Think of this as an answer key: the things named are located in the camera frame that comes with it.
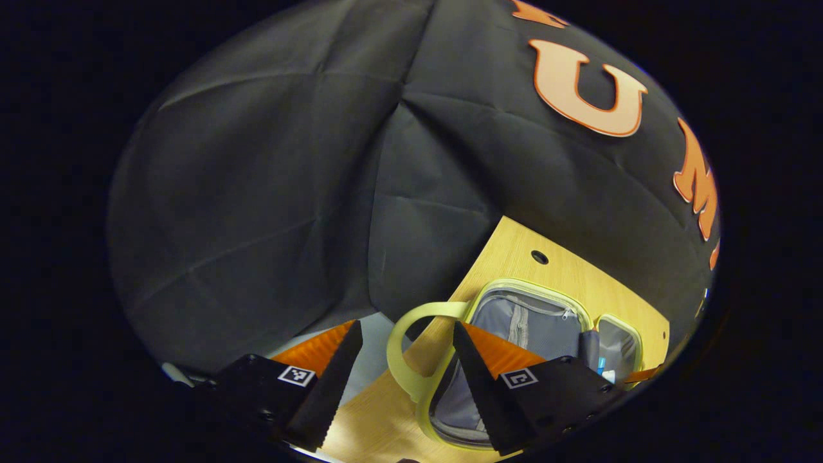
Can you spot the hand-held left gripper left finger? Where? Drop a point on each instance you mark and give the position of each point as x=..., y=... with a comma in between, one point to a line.
x=334, y=386

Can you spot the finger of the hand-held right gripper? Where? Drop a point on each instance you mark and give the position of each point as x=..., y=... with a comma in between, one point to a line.
x=643, y=374

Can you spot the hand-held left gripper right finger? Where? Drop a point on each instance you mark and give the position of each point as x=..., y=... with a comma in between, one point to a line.
x=482, y=392

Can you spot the blue white squeeze tube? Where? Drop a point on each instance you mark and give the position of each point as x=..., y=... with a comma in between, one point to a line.
x=604, y=370

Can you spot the pale yellow suitcase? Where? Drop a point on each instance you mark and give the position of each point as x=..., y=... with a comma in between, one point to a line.
x=540, y=325

